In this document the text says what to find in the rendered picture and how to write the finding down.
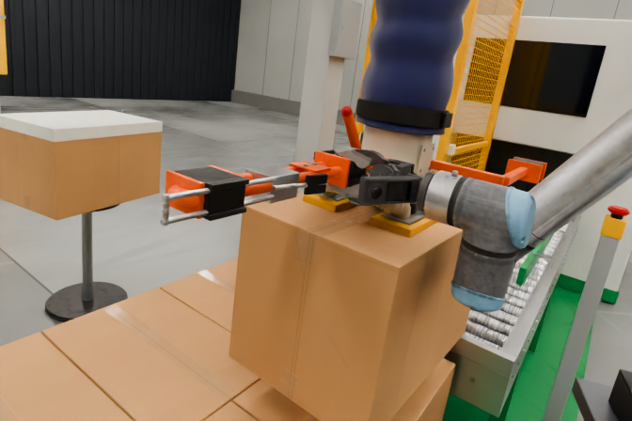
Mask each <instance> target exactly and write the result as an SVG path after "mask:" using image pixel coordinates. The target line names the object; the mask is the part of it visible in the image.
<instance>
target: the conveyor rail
mask: <svg viewBox="0 0 632 421"><path fill-rule="evenodd" d="M581 217H582V216H578V217H576V218H575V221H574V220H572V221H571V222H570V223H569V225H568V227H567V228H566V230H565V232H566V236H565V240H564V241H563V238H564V235H565V234H563V235H562V237H561V240H560V242H559V244H558V246H557V247H556V249H555V251H554V253H553V255H552V257H553V261H552V265H551V268H550V269H549V266H550V262H551V260H549V261H548V263H547V265H546V267H545V270H544V271H543V273H542V275H541V277H540V279H539V281H538V283H537V284H536V286H535V288H534V290H533V292H532V293H531V295H530V296H529V299H528V301H527V303H526V305H525V307H524V308H523V310H522V312H521V314H520V316H519V318H518V320H517V321H516V323H515V325H514V327H513V329H512V331H511V332H510V334H509V336H508V338H507V340H506V342H505V344H504V345H503V347H502V349H501V351H503V352H506V353H508V354H510V355H511V356H514V357H515V358H516V360H515V363H514V367H513V373H512V376H511V379H510V382H509V386H508V389H507V393H506V396H505V399H504V402H503V406H504V403H505V401H506V399H507V396H508V395H509V393H510V390H511V388H512V386H513V383H514V380H515V377H516V375H517V373H518V370H519V368H520V367H521V364H522V362H523V360H524V357H525V355H526V353H527V350H528V348H529V344H530V342H531V340H532V338H533V336H534V334H535V331H536V329H537V327H538V324H539V322H540V320H541V317H542V315H543V314H544V311H545V308H546V305H547V303H548V301H549V298H550V296H551V294H552V291H553V289H554V287H555V285H556V283H557V281H558V278H559V276H560V274H561V270H562V268H563V265H564V263H565V261H566V259H567V257H568V255H569V252H570V250H571V248H572V245H573V243H574V241H575V238H576V235H577V230H578V227H579V223H580V220H581ZM573 221H574V222H573ZM503 406H502V408H503Z"/></svg>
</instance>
